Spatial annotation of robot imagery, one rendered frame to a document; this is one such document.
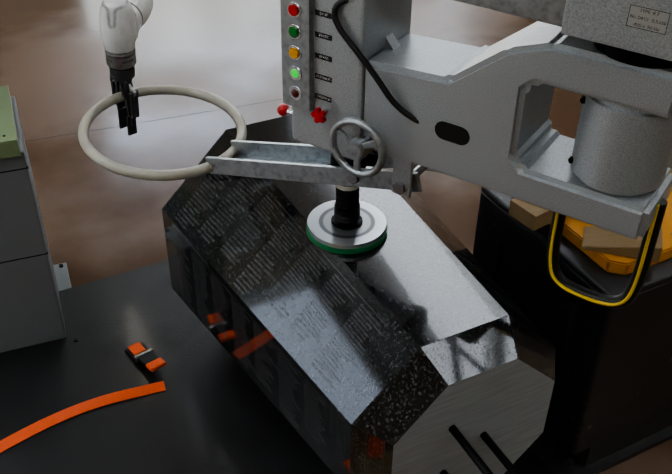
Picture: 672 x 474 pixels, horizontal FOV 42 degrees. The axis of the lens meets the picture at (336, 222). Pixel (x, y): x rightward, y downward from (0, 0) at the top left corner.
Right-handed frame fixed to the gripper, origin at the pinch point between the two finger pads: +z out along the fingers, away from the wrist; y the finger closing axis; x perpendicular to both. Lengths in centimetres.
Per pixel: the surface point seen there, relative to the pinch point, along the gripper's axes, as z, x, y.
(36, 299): 64, -36, -9
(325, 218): -6, 13, 81
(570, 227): -2, 68, 122
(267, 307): 14, -8, 83
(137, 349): 80, -14, 17
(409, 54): -61, 18, 99
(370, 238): -7, 16, 96
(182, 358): 81, -4, 30
